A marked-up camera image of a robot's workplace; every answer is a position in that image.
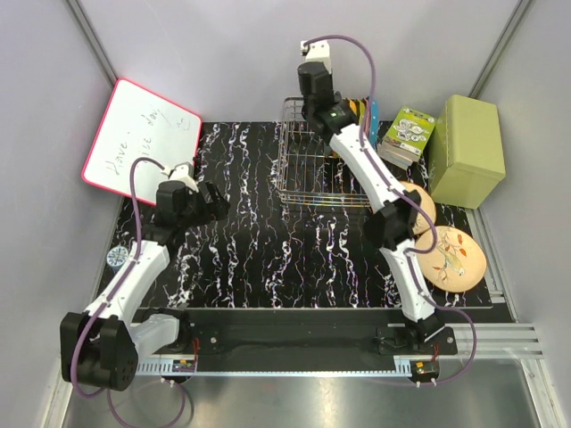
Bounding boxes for beige leaf plate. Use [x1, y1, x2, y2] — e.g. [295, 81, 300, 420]
[401, 181, 436, 235]

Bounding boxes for beige bird plate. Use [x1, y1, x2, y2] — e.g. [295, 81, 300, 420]
[417, 226, 487, 293]

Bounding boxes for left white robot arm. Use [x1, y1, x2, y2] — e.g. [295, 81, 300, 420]
[60, 179, 230, 391]

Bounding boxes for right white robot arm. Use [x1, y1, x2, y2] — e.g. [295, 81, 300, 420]
[297, 62, 444, 354]

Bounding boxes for yellow plate in rack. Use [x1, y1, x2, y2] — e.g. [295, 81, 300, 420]
[348, 99, 360, 118]

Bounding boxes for pink plate in rack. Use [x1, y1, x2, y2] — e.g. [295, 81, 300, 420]
[360, 97, 371, 137]

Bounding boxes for blue plate in rack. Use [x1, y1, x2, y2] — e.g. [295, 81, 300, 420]
[368, 99, 380, 149]

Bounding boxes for blue patterned bottle cap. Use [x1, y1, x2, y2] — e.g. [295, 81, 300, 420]
[106, 245, 129, 272]

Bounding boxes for green cover book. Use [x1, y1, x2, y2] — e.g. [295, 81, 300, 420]
[377, 106, 436, 169]

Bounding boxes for pink-framed whiteboard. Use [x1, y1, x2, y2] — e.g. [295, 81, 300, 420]
[82, 78, 202, 197]

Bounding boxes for black marble pattern mat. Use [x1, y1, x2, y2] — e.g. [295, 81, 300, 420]
[87, 119, 494, 310]

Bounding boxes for green metal tin box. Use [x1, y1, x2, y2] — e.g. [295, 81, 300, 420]
[428, 95, 506, 210]

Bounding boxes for left small circuit board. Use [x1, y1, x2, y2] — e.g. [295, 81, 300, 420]
[172, 358, 197, 373]

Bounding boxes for small circuit board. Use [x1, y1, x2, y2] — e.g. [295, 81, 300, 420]
[172, 358, 197, 373]
[412, 360, 440, 379]

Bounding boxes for black base bar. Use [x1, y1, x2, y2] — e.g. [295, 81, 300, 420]
[141, 307, 459, 358]

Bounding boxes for right small circuit board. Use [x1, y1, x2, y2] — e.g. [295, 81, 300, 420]
[412, 360, 440, 379]

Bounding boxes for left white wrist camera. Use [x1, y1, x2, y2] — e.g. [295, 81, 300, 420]
[161, 162, 198, 193]

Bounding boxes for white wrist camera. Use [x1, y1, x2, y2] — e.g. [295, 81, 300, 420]
[161, 162, 198, 193]
[300, 40, 332, 74]

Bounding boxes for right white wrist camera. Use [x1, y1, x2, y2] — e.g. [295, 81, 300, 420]
[300, 40, 332, 74]

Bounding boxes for metal wire dish rack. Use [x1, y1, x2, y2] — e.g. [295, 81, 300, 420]
[276, 97, 368, 208]

